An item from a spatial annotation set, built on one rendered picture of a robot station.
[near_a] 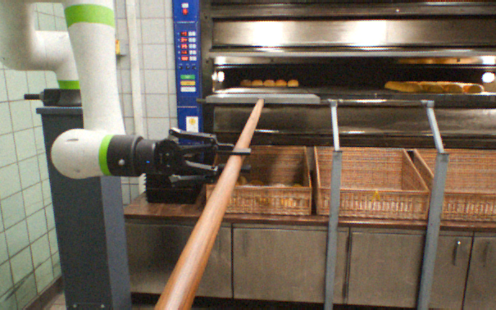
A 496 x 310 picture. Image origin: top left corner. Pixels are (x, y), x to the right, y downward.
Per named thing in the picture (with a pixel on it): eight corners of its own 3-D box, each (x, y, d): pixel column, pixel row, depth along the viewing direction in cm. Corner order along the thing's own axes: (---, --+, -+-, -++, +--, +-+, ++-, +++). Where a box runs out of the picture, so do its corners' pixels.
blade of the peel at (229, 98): (320, 103, 172) (320, 98, 171) (206, 102, 177) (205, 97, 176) (313, 94, 206) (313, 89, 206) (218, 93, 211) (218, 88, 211)
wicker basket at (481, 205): (407, 189, 229) (411, 147, 223) (501, 193, 224) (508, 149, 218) (439, 221, 182) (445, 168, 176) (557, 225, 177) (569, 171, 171)
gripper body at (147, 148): (147, 133, 81) (187, 134, 80) (149, 169, 84) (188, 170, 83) (134, 141, 74) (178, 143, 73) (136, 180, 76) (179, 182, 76)
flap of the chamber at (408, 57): (207, 56, 209) (214, 64, 229) (537, 56, 193) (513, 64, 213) (208, 52, 209) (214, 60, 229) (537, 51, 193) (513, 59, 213)
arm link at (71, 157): (39, 180, 75) (39, 127, 75) (73, 174, 88) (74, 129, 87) (103, 183, 74) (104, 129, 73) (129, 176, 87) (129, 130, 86)
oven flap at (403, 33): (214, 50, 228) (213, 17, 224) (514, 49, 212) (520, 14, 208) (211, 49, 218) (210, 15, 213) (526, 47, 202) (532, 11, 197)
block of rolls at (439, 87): (383, 88, 290) (383, 80, 289) (444, 88, 286) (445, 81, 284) (408, 93, 231) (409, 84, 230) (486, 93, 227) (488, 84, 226)
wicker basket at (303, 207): (219, 184, 239) (218, 143, 233) (304, 187, 235) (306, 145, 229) (205, 213, 192) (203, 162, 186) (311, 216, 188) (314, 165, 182)
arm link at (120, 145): (106, 184, 75) (102, 140, 73) (129, 166, 87) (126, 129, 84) (134, 184, 75) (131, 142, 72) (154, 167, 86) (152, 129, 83)
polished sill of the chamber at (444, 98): (215, 98, 235) (214, 92, 234) (507, 101, 219) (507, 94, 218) (212, 99, 229) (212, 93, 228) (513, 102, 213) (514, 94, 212)
